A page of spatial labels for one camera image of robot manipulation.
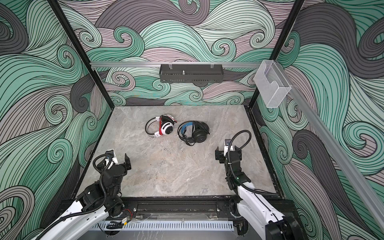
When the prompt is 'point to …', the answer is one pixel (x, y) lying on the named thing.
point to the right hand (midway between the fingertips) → (227, 146)
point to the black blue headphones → (191, 132)
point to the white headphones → (166, 122)
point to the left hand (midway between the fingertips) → (117, 156)
